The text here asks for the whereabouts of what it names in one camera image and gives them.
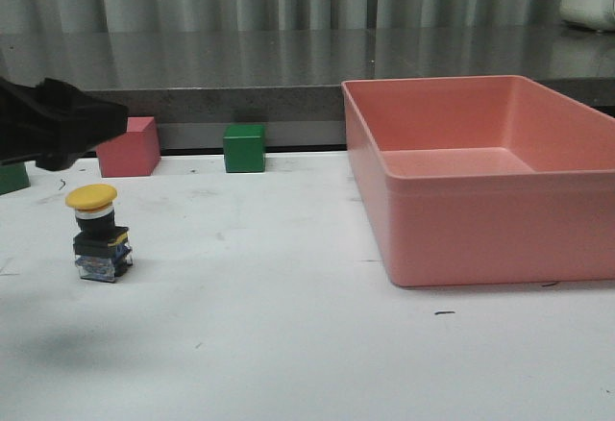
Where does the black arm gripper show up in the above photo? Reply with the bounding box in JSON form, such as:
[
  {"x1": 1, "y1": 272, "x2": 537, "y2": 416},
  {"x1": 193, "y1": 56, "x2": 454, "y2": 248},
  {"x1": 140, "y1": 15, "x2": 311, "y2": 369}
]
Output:
[{"x1": 1, "y1": 78, "x2": 129, "y2": 171}]

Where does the yellow push button switch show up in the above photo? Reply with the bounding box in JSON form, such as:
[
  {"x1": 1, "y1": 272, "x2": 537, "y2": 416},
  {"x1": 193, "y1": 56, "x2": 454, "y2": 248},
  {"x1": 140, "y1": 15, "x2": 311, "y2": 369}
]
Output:
[{"x1": 65, "y1": 184, "x2": 133, "y2": 283}]

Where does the green cube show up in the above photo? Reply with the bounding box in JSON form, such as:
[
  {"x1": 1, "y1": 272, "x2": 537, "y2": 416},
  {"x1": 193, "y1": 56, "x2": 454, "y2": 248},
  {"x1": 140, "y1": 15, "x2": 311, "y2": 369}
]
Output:
[
  {"x1": 223, "y1": 124, "x2": 265, "y2": 173},
  {"x1": 0, "y1": 162, "x2": 30, "y2": 195}
]

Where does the pink plastic bin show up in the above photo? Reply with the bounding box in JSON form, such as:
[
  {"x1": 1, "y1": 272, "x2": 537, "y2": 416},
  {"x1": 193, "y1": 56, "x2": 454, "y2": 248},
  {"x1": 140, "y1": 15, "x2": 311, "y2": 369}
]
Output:
[{"x1": 342, "y1": 75, "x2": 614, "y2": 286}]

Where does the grey stone counter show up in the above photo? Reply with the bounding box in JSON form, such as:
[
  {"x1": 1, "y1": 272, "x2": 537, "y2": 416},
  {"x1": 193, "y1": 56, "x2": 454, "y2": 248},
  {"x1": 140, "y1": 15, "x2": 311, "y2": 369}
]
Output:
[{"x1": 1, "y1": 24, "x2": 614, "y2": 153}]

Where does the green cube left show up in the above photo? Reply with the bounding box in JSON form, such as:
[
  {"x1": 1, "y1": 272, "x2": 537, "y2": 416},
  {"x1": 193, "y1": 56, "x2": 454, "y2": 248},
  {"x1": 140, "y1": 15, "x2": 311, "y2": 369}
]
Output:
[{"x1": 0, "y1": 162, "x2": 30, "y2": 195}]

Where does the green cube right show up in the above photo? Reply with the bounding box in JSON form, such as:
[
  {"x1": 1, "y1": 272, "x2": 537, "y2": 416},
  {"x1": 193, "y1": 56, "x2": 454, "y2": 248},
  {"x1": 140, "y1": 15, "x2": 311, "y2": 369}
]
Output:
[{"x1": 223, "y1": 124, "x2": 265, "y2": 173}]

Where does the pink cube at back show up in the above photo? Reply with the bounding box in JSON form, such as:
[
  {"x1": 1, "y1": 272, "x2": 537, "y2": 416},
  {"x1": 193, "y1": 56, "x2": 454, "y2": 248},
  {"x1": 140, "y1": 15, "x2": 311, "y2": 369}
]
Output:
[{"x1": 96, "y1": 116, "x2": 160, "y2": 178}]

